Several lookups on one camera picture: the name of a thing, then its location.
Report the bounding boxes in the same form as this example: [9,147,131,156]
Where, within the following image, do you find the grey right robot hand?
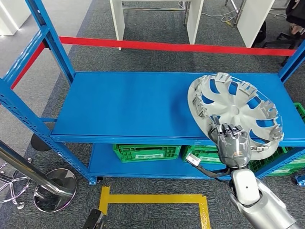
[208,115,252,168]

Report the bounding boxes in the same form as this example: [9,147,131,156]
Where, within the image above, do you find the silver plastic wheel hubcap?
[188,73,285,161]

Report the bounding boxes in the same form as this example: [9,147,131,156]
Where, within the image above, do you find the yellow floor tape square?
[98,186,212,229]

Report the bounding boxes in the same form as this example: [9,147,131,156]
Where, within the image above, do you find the black bag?
[252,20,267,45]

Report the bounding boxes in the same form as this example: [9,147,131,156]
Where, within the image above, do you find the black office chair base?
[261,31,297,50]

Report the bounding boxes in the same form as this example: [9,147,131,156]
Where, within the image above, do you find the white table with metal legs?
[224,0,276,48]

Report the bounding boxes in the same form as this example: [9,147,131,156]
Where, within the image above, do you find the long red barrier belt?
[59,35,296,57]

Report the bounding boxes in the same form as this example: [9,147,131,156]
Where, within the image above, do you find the person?
[285,0,305,35]

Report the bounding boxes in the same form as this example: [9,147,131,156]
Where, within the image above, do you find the white table with metal bars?
[109,0,204,51]

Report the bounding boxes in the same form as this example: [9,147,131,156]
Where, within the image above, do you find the black stanchion with dark base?
[31,122,52,152]

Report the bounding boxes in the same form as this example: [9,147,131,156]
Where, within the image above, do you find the short red barrier belt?
[11,42,46,90]

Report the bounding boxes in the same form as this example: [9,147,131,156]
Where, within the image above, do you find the black stool with chrome base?
[0,156,32,210]

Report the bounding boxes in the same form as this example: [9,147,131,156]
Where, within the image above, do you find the white display counter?
[0,0,32,36]

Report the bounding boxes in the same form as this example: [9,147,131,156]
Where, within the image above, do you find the black right camera bracket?
[195,163,231,184]

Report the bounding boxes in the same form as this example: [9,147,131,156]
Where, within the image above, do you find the white floor cable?
[200,6,239,24]

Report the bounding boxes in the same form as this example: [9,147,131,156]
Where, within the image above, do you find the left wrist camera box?
[83,208,107,229]

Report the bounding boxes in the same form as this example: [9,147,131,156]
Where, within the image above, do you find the chrome stanchion post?
[0,139,78,213]

